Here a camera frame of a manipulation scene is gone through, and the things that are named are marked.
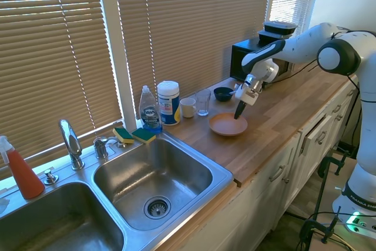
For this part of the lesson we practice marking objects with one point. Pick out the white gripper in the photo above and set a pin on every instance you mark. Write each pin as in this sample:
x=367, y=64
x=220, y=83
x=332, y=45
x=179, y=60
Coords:
x=248, y=95

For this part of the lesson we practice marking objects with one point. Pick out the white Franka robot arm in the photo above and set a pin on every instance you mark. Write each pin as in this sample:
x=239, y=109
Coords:
x=305, y=45

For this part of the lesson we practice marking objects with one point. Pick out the white ceramic mug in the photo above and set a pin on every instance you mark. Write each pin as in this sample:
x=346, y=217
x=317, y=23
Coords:
x=187, y=108

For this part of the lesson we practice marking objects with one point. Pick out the stainless steel double sink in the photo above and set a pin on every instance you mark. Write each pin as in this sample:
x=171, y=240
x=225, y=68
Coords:
x=176, y=157

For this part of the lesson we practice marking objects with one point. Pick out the metal sink drain strainer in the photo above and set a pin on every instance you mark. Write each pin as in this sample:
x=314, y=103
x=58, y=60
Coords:
x=157, y=207

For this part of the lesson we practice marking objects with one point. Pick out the chrome sink side lever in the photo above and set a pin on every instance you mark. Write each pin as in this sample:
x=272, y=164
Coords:
x=101, y=146

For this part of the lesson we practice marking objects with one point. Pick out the chrome sink faucet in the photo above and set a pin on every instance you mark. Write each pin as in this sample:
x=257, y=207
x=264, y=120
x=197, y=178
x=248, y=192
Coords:
x=72, y=145

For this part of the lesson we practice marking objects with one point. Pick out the metal spoon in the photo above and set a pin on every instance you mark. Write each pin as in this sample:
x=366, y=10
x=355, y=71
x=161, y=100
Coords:
x=232, y=92

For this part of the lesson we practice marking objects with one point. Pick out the orange plastic plate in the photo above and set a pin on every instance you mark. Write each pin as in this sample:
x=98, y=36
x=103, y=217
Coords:
x=226, y=126

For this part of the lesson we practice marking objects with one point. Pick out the dark blue bowl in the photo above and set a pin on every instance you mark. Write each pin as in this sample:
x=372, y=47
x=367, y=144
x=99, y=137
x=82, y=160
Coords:
x=221, y=95

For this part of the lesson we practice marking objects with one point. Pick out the clear drinking glass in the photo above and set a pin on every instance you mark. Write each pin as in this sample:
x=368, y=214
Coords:
x=203, y=104

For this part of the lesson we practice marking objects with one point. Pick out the black microwave oven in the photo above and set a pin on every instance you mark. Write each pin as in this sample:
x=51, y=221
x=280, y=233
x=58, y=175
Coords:
x=239, y=60

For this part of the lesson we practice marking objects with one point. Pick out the disinfecting wipes canister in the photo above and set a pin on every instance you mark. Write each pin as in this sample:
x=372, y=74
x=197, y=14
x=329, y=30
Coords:
x=169, y=104

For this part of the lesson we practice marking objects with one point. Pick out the black plastic food container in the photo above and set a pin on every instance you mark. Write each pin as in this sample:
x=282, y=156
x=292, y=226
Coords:
x=279, y=27
x=268, y=38

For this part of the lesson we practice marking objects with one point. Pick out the clear dish soap bottle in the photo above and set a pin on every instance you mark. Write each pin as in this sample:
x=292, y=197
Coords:
x=150, y=113

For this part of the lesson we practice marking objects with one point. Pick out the white kitchen cabinets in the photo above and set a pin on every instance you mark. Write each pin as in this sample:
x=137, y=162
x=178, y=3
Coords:
x=264, y=198

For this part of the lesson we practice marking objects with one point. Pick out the yellow green sponge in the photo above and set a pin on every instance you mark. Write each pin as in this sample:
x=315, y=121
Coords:
x=123, y=135
x=144, y=135

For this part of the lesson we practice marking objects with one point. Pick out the black c-clamp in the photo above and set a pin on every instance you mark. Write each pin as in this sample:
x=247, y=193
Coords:
x=314, y=227
x=335, y=160

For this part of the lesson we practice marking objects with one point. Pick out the orange spray bottle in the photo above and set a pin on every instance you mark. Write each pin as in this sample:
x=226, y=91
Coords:
x=25, y=174

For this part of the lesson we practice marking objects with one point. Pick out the white window frame post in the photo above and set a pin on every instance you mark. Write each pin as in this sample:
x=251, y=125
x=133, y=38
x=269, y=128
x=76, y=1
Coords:
x=117, y=57

